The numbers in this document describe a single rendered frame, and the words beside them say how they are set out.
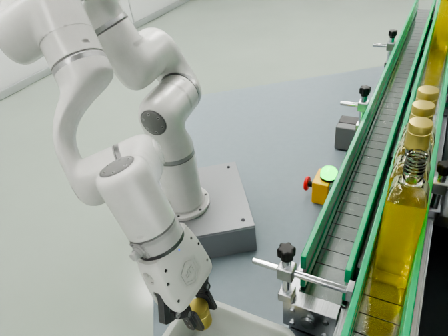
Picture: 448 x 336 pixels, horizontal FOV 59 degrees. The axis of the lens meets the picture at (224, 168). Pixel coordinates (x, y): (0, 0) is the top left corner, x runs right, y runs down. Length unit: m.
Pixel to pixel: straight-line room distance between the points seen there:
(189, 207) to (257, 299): 0.26
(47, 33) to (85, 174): 0.21
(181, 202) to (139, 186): 0.43
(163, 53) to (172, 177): 0.27
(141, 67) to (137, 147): 0.26
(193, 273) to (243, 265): 0.35
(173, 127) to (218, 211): 0.26
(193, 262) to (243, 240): 0.35
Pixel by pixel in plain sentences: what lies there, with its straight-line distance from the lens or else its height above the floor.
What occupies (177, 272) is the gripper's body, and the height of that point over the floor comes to 1.04.
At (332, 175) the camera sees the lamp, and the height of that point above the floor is 0.85.
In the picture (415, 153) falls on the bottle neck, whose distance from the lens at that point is 0.64.
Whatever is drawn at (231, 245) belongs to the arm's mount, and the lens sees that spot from 0.96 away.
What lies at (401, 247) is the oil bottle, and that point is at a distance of 0.71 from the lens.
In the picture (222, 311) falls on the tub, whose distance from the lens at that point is 0.80.
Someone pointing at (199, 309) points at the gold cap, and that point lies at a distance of 0.69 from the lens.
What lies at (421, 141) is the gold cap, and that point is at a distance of 0.67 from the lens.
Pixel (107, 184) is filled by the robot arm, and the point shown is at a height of 1.19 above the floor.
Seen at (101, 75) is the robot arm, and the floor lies 1.27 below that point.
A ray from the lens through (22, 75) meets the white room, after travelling 4.51.
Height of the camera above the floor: 1.49
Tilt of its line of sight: 36 degrees down
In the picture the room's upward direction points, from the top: 7 degrees counter-clockwise
